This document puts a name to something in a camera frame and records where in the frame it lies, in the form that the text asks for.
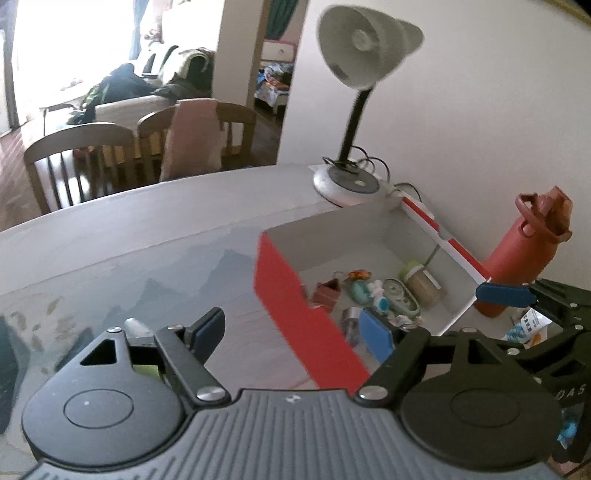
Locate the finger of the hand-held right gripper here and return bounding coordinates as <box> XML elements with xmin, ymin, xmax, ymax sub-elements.
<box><xmin>475</xmin><ymin>278</ymin><xmax>591</xmax><ymax>319</ymax></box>
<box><xmin>501</xmin><ymin>322</ymin><xmax>591</xmax><ymax>366</ymax></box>

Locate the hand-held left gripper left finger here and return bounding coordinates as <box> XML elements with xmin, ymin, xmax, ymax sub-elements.
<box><xmin>80</xmin><ymin>307</ymin><xmax>232</xmax><ymax>407</ymax></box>

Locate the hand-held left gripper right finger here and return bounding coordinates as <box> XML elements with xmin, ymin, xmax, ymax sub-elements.
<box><xmin>353</xmin><ymin>308</ymin><xmax>509</xmax><ymax>409</ymax></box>

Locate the clear jar with silver lid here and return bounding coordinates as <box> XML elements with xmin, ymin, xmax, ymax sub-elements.
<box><xmin>341</xmin><ymin>306</ymin><xmax>370</xmax><ymax>348</ymax></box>

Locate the green lid jar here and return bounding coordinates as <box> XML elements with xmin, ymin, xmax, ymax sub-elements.
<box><xmin>399</xmin><ymin>260</ymin><xmax>447</xmax><ymax>309</ymax></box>

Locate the red and white box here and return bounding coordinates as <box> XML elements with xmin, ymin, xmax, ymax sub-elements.
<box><xmin>253</xmin><ymin>194</ymin><xmax>493</xmax><ymax>396</ymax></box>

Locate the blue plastic object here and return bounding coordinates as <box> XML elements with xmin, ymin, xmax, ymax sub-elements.
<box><xmin>558</xmin><ymin>416</ymin><xmax>579</xmax><ymax>445</ymax></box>

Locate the white printed packet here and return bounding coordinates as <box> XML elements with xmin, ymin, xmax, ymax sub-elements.
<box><xmin>505</xmin><ymin>309</ymin><xmax>553</xmax><ymax>350</ymax></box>

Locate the red water bottle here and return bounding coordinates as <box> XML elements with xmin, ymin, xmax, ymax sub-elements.
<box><xmin>475</xmin><ymin>185</ymin><xmax>574</xmax><ymax>319</ymax></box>

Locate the white and teal toy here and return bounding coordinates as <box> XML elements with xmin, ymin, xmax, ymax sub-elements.
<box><xmin>367</xmin><ymin>279</ymin><xmax>392</xmax><ymax>315</ymax></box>

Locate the white tube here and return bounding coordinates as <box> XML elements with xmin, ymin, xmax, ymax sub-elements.
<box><xmin>123</xmin><ymin>317</ymin><xmax>156</xmax><ymax>345</ymax></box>

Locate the green small item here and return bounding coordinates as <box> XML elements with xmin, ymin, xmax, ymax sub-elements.
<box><xmin>131</xmin><ymin>364</ymin><xmax>163</xmax><ymax>385</ymax></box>

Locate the printed table mat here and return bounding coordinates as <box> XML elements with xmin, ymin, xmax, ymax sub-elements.
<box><xmin>0</xmin><ymin>240</ymin><xmax>324</xmax><ymax>462</ymax></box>

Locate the white power strip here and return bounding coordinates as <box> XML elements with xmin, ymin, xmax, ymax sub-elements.
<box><xmin>369</xmin><ymin>172</ymin><xmax>437</xmax><ymax>223</ymax></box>

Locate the pink cloth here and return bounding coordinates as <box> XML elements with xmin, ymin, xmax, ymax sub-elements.
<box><xmin>159</xmin><ymin>98</ymin><xmax>225</xmax><ymax>182</ymax></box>

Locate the dark teal object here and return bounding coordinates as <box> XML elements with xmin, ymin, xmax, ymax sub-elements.
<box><xmin>0</xmin><ymin>316</ymin><xmax>31</xmax><ymax>435</ymax></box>

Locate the wooden chair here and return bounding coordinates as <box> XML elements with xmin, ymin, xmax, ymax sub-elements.
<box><xmin>137</xmin><ymin>102</ymin><xmax>258</xmax><ymax>186</ymax></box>
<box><xmin>23</xmin><ymin>122</ymin><xmax>137</xmax><ymax>216</ymax></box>

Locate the beige sofa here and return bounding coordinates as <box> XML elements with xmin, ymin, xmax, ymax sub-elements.
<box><xmin>93</xmin><ymin>43</ymin><xmax>216</xmax><ymax>131</ymax></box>

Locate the bed with colourful bedding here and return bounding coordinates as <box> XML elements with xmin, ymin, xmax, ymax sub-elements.
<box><xmin>255</xmin><ymin>64</ymin><xmax>295</xmax><ymax>117</ymax></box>

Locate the dark clothing pile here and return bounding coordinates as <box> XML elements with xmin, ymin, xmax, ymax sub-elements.
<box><xmin>82</xmin><ymin>63</ymin><xmax>158</xmax><ymax>112</ymax></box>

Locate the white desk lamp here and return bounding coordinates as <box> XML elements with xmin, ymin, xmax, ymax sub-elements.
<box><xmin>312</xmin><ymin>4</ymin><xmax>424</xmax><ymax>208</ymax></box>

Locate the black lamp cable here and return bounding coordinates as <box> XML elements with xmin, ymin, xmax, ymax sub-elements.
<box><xmin>323</xmin><ymin>145</ymin><xmax>419</xmax><ymax>197</ymax></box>

